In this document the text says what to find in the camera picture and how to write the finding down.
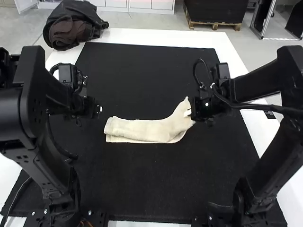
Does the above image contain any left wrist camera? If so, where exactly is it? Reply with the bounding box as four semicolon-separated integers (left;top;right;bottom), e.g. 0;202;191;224
58;63;77;83

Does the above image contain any wooden pallet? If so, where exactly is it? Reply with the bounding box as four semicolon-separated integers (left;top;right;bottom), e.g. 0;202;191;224
185;4;243;32

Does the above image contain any black mat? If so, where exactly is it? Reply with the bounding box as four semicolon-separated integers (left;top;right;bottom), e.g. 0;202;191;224
0;41;289;225

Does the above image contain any dark clothing heap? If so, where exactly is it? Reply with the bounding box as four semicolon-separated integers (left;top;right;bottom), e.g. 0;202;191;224
42;0;110;51

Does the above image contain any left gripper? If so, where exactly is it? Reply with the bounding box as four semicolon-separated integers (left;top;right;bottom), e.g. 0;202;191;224
72;96;103;119

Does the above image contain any metal frame cart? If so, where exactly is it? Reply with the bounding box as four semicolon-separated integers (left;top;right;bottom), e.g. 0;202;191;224
249;0;303;40

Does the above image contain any white cupboard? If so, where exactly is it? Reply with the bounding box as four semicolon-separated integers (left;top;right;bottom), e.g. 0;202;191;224
98;0;177;11

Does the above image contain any black crate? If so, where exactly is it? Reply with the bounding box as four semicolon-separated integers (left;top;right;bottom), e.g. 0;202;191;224
183;0;249;24

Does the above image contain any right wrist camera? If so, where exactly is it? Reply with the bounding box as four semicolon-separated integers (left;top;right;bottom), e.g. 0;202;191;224
216;62;231;81

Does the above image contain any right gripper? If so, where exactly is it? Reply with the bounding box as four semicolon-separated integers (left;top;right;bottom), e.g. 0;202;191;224
190;96;229;127

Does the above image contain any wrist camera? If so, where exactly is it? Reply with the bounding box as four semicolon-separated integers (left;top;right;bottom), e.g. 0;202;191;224
216;62;231;81
58;63;77;83

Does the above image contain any pale towel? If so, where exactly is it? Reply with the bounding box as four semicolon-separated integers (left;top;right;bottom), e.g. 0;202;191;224
103;96;197;144

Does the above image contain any black cable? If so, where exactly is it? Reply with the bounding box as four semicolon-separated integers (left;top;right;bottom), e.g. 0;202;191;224
49;63;60;76
193;58;212;90
46;111;79;161
210;85;303;116

